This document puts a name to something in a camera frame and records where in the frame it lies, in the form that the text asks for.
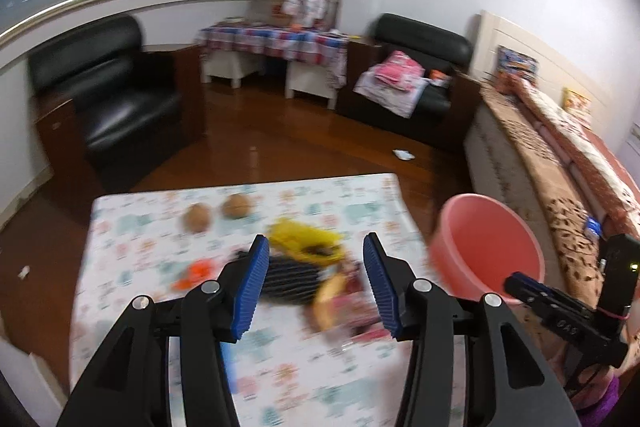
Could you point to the person's right forearm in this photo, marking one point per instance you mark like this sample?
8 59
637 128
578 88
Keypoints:
600 407

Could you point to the black leather armchair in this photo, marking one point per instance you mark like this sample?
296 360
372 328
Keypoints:
125 107
425 37

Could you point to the white bed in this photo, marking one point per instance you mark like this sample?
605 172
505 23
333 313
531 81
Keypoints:
492 147

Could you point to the colourful picture book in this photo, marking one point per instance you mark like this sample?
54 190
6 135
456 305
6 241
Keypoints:
517 63

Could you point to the pink folded garment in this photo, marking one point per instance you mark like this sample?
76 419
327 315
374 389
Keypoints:
397 69

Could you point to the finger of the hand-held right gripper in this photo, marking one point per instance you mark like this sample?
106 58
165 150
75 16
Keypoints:
530 288

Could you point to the animal print tablecloth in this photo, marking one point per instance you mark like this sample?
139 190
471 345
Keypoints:
150 232

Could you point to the small white floor scrap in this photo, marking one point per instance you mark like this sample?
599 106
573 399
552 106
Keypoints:
23 273

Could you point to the small red box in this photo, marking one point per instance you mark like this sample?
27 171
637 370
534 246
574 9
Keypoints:
441 78

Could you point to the pale lilac cloth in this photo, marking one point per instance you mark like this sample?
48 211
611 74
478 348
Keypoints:
385 99

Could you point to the banana peel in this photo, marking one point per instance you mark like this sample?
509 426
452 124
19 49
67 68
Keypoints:
327 297

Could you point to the small blue packet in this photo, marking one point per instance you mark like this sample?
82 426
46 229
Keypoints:
593 227

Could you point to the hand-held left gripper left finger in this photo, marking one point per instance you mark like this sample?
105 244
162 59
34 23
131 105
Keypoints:
250 287

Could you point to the white table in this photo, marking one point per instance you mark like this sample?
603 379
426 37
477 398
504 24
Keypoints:
310 84

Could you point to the yellow plastic bag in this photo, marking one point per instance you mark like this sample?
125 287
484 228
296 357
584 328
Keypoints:
300 242

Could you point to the yellow picture book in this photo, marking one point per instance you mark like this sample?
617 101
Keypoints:
576 100

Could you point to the black ribbed foam piece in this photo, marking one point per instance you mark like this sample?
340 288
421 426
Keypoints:
290 279

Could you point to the orange floral rolled quilt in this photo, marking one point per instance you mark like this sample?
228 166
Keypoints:
575 132

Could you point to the pink plastic bucket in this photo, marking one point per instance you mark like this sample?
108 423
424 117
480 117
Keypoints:
480 247

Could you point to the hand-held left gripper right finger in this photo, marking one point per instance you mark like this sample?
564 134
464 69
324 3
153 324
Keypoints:
380 292

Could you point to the plaid tablecloth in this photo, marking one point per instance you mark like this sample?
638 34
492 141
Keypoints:
280 44

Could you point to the brown leaf pattern blanket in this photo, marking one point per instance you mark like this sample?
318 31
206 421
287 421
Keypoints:
540 167

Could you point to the white paper scrap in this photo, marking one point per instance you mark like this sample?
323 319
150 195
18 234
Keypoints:
402 155

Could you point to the brown round fruit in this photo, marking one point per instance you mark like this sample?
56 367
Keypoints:
236 207
197 217

